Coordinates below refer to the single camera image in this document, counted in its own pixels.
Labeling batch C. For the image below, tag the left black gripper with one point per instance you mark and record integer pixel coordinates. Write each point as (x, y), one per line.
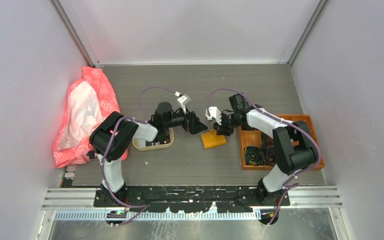
(192, 123)

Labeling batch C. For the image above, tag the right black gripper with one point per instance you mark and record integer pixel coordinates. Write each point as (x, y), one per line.
(222, 130)

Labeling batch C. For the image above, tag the orange leather card holder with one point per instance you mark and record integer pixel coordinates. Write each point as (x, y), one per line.
(210, 139)

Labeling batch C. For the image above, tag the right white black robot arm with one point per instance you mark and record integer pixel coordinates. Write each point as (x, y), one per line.
(295, 150)

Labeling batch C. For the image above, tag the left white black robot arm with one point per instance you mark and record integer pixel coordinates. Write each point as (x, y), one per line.
(113, 136)

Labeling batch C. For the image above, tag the cards in beige tray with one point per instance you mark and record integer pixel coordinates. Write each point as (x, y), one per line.
(143, 144)

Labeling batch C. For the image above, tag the beige oval card tray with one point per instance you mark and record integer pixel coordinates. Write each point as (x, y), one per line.
(171, 139)

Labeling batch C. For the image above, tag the rolled dark belt left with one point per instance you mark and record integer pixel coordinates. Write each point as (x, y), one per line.
(253, 156)

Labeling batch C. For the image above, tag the rolled dark belt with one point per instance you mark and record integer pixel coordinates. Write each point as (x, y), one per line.
(253, 156)
(268, 152)

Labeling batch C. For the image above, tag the rolled dark belt right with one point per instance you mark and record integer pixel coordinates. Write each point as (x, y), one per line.
(268, 152)

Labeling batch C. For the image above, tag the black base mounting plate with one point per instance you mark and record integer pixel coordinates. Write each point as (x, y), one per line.
(188, 199)

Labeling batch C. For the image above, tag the pink white crumpled cloth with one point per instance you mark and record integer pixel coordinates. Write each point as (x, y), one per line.
(90, 100)

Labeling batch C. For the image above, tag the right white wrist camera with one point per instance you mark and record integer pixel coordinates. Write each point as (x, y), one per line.
(213, 114)

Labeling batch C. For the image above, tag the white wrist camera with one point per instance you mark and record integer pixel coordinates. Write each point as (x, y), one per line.
(213, 114)
(182, 100)

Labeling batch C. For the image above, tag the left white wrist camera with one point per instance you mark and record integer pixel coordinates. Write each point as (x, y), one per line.
(182, 100)

